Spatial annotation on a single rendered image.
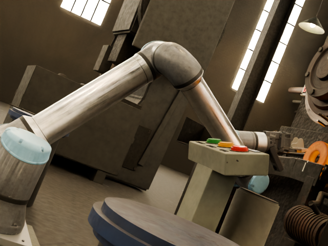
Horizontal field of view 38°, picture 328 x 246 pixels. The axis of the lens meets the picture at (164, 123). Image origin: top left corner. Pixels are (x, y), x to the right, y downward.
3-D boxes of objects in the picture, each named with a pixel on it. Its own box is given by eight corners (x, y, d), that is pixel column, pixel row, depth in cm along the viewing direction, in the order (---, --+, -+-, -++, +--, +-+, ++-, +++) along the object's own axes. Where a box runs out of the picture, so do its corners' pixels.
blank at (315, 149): (314, 143, 215) (308, 141, 214) (337, 143, 201) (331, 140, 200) (303, 176, 213) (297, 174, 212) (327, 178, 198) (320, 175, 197)
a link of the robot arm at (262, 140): (257, 154, 192) (246, 151, 202) (268, 155, 194) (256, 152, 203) (259, 133, 192) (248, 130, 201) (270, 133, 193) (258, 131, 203)
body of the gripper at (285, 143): (295, 133, 197) (269, 132, 194) (292, 154, 198) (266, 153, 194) (285, 132, 205) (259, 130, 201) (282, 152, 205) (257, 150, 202)
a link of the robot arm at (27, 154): (-18, 189, 132) (9, 131, 132) (-22, 171, 147) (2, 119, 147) (33, 205, 139) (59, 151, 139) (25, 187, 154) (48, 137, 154)
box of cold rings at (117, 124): (93, 170, 502) (122, 101, 505) (113, 189, 425) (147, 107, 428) (-3, 135, 464) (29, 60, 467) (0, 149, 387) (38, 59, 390)
